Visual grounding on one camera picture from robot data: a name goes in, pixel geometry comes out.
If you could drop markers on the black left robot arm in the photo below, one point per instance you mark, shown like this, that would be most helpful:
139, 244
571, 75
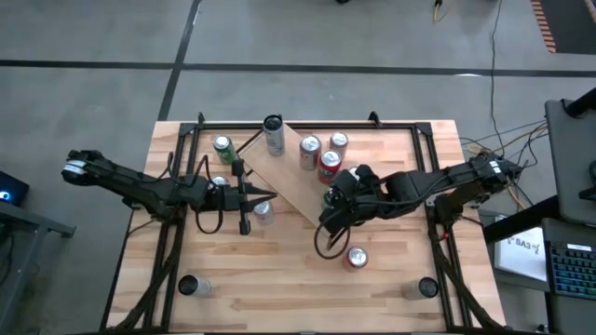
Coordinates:
135, 186

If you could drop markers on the tall can black lid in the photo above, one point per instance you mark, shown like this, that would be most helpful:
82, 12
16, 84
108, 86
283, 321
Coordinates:
427, 287
191, 285

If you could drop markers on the red Fanta can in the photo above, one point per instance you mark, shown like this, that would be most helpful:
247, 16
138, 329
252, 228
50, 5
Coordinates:
329, 166
220, 180
357, 257

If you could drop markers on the silver Diet Coke can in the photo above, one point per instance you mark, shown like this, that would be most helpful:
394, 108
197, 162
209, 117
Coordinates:
310, 153
339, 142
264, 213

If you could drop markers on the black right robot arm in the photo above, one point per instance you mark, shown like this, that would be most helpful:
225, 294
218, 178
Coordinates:
447, 179

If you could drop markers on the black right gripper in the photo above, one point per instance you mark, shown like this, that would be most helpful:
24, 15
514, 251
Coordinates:
358, 200

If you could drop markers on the black backlit keyboard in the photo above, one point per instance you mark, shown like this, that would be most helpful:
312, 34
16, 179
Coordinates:
572, 272

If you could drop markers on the white blue Celsius can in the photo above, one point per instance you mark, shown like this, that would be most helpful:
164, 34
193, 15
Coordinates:
274, 139

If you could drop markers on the grey metal stand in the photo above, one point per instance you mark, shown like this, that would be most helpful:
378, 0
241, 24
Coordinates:
28, 218

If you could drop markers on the black metal table frame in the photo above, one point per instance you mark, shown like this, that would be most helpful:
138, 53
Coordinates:
396, 126

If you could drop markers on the orange striped floor mat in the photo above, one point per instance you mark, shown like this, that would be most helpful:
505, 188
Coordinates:
568, 23

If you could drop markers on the grey side desk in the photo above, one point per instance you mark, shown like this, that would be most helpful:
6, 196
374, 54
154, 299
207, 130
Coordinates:
570, 163

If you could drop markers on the white paper sign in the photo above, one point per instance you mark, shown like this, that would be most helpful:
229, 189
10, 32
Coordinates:
521, 253

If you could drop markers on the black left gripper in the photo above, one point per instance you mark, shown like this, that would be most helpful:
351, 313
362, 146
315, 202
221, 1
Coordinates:
230, 197

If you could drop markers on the black box blue light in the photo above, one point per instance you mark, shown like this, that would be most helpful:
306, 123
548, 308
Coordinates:
11, 188

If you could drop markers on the black desk support bar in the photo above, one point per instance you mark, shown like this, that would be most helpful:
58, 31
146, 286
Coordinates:
517, 223

